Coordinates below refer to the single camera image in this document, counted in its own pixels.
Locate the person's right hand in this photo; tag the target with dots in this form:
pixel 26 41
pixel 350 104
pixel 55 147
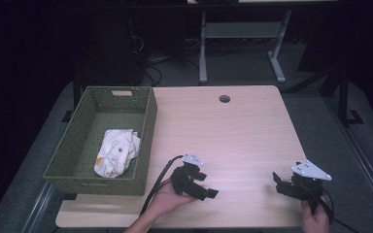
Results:
pixel 314 220

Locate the person's left hand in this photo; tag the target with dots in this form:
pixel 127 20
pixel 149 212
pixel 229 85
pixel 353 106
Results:
pixel 166 199

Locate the black metal stand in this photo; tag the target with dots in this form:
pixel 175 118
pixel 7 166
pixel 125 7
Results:
pixel 343 97

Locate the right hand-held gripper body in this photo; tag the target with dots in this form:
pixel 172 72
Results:
pixel 307 181

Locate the white patterned cloth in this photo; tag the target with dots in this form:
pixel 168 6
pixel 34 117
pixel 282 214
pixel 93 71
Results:
pixel 116 152

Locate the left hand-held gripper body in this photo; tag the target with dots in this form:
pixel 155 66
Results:
pixel 184 178

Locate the green woven basket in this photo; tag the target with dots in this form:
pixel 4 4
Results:
pixel 87 129

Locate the metal floor rail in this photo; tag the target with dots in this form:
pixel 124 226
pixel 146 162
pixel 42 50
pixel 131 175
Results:
pixel 359 155
pixel 37 207

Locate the grey metal desk frame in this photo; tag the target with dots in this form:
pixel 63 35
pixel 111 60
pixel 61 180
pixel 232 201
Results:
pixel 239 30

